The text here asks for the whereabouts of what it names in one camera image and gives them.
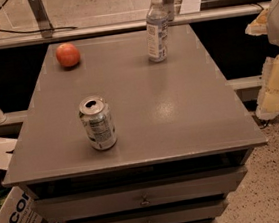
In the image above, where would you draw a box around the grey drawer cabinet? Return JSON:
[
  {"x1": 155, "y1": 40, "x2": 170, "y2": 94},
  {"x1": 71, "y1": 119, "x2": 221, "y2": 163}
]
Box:
[{"x1": 5, "y1": 25, "x2": 265, "y2": 223}]

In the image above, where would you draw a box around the red apple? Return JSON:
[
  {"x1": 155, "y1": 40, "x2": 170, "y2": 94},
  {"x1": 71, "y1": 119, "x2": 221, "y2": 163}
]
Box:
[{"x1": 55, "y1": 42, "x2": 81, "y2": 68}]

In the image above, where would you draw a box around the black cable on floor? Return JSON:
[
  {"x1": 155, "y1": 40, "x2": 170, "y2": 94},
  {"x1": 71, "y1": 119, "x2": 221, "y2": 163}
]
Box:
[{"x1": 0, "y1": 0, "x2": 79, "y2": 39}]

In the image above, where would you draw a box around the middle drawer with knob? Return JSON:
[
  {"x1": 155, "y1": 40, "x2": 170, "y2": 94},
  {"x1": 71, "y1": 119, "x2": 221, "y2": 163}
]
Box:
[{"x1": 59, "y1": 198, "x2": 232, "y2": 223}]

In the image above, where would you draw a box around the drawer with knob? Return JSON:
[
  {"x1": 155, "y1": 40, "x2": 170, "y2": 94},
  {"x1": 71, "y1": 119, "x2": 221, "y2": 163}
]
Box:
[
  {"x1": 34, "y1": 166, "x2": 247, "y2": 222},
  {"x1": 59, "y1": 198, "x2": 232, "y2": 223}
]

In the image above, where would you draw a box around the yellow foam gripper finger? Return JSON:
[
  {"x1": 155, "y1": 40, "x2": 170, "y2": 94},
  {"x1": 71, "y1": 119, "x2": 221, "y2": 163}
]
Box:
[
  {"x1": 245, "y1": 8, "x2": 268, "y2": 36},
  {"x1": 255, "y1": 54, "x2": 279, "y2": 120}
]

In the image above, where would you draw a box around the clear plastic water bottle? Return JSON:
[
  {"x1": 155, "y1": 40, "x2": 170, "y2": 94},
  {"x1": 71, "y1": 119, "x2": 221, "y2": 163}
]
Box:
[{"x1": 146, "y1": 0, "x2": 168, "y2": 62}]

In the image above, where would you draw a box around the top drawer with knob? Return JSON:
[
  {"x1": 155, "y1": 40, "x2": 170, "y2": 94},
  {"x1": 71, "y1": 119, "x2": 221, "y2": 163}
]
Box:
[{"x1": 34, "y1": 166, "x2": 247, "y2": 222}]

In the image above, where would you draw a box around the silver 7up soda can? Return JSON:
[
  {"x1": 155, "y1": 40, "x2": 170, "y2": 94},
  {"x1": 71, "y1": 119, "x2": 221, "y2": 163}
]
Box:
[{"x1": 79, "y1": 95, "x2": 117, "y2": 150}]

